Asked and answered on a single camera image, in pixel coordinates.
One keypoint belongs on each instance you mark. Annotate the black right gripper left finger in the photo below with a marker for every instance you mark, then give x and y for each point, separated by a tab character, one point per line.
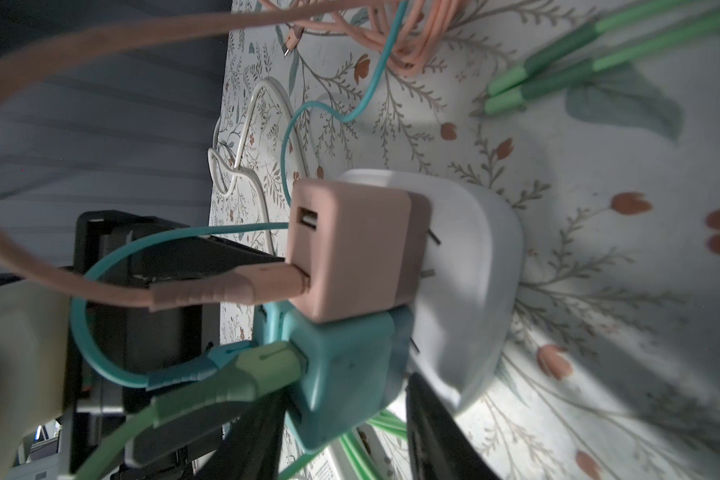
252	447

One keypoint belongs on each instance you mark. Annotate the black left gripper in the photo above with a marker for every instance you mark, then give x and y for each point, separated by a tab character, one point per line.
139	341

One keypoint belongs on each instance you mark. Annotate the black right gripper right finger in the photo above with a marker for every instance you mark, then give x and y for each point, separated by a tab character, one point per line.
437	447

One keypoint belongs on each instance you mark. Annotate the teal charger plug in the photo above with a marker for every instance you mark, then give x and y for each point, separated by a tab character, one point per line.
355	367

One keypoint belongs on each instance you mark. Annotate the pink charger plug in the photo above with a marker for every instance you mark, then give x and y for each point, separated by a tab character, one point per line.
361	247

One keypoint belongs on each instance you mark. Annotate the white power strip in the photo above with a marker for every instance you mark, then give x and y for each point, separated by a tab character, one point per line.
469	281

